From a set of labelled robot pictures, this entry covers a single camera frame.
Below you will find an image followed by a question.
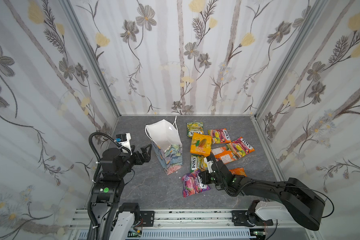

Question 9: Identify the small orange snack packet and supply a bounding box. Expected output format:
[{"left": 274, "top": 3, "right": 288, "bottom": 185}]
[{"left": 230, "top": 168, "right": 247, "bottom": 177}]

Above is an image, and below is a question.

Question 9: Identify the floral paper gift bag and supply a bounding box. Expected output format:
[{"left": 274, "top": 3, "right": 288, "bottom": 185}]
[{"left": 145, "top": 118, "right": 183, "bottom": 175}]

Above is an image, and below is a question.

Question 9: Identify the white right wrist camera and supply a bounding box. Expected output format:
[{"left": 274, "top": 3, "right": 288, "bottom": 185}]
[{"left": 206, "top": 161, "right": 214, "bottom": 174}]

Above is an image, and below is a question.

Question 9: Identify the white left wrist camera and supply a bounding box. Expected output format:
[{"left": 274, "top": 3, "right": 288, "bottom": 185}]
[{"left": 114, "top": 133, "right": 132, "bottom": 155}]

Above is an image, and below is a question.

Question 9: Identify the pink purple Fox's candy bag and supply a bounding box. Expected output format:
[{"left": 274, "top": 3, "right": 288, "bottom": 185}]
[{"left": 182, "top": 170, "right": 211, "bottom": 198}]

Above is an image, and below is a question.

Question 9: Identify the orange snack bag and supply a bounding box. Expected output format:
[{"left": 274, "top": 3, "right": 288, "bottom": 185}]
[{"left": 211, "top": 147, "right": 238, "bottom": 164}]

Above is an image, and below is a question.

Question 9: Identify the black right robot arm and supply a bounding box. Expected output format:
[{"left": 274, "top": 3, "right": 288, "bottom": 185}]
[{"left": 198, "top": 154, "right": 326, "bottom": 231}]

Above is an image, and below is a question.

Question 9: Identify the Fox's fruits candy bag near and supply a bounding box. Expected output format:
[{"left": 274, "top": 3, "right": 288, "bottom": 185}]
[{"left": 227, "top": 137, "right": 255, "bottom": 159}]

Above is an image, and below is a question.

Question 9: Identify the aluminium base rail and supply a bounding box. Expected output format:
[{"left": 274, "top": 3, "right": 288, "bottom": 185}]
[{"left": 128, "top": 209, "right": 323, "bottom": 240}]

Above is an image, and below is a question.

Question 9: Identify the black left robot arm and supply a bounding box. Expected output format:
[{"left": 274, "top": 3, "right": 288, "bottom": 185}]
[{"left": 87, "top": 132, "right": 152, "bottom": 240}]

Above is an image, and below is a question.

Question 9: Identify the fox's fruits candy bag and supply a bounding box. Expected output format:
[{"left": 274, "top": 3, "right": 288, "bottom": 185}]
[
  {"left": 208, "top": 129, "right": 231, "bottom": 144},
  {"left": 227, "top": 137, "right": 255, "bottom": 159}
]

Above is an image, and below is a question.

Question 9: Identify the Fox's fruits candy bag far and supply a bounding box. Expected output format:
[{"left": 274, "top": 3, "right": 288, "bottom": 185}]
[{"left": 208, "top": 129, "right": 231, "bottom": 144}]

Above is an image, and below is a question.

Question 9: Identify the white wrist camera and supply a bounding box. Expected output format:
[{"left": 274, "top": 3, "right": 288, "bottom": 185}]
[
  {"left": 206, "top": 161, "right": 214, "bottom": 174},
  {"left": 114, "top": 133, "right": 132, "bottom": 155}
]

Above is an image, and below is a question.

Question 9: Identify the green Fox's spring tea bag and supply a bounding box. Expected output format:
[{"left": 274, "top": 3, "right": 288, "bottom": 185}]
[{"left": 187, "top": 122, "right": 204, "bottom": 138}]

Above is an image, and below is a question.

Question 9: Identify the yellow mango snack bag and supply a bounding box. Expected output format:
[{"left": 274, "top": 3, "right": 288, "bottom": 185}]
[{"left": 190, "top": 133, "right": 213, "bottom": 157}]

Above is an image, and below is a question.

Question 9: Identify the green Fox's candy bag front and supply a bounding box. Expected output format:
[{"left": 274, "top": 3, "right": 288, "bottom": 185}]
[{"left": 191, "top": 155, "right": 208, "bottom": 172}]

